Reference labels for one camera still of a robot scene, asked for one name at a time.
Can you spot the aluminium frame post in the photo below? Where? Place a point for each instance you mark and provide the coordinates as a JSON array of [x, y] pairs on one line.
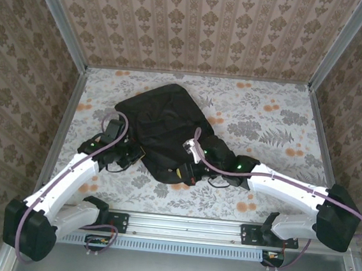
[[342, 45], [59, 18]]

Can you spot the black backpack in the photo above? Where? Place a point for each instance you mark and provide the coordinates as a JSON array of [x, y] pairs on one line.
[[166, 121]]

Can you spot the aluminium mounting rail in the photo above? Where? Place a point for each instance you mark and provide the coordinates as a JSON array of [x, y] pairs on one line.
[[185, 227]]

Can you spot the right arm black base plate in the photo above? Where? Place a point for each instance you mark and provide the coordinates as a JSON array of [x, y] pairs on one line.
[[250, 235]]

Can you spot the aluminium table side rail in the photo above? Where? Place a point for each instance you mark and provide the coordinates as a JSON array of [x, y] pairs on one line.
[[324, 146], [71, 112]]

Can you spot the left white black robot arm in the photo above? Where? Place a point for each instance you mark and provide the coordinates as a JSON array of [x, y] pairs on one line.
[[67, 182]]

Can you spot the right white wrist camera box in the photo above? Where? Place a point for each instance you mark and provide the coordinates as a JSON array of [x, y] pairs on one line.
[[190, 149]]

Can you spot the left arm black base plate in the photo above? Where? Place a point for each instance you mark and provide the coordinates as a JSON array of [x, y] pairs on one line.
[[118, 222]]

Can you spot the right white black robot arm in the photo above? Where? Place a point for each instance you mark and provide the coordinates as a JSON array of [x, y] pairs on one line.
[[291, 191]]

